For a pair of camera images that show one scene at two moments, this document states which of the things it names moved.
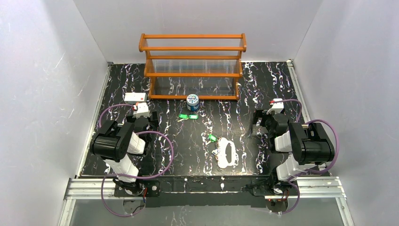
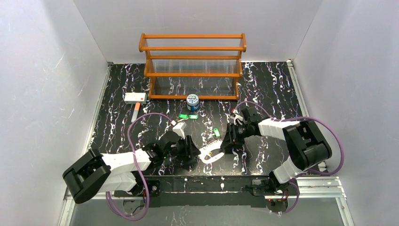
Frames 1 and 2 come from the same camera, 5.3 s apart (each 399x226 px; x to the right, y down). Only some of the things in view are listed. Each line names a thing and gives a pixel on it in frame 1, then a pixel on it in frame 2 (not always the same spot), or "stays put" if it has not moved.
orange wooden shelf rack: x=208 y=65 stays put
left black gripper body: x=152 y=119 → x=184 y=148
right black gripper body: x=260 y=117 → x=233 y=137
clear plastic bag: x=222 y=161 → x=204 y=151
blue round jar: x=193 y=102 stays put
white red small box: x=133 y=98 stays put
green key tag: x=212 y=138 → x=217 y=132
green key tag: x=193 y=117 stays put
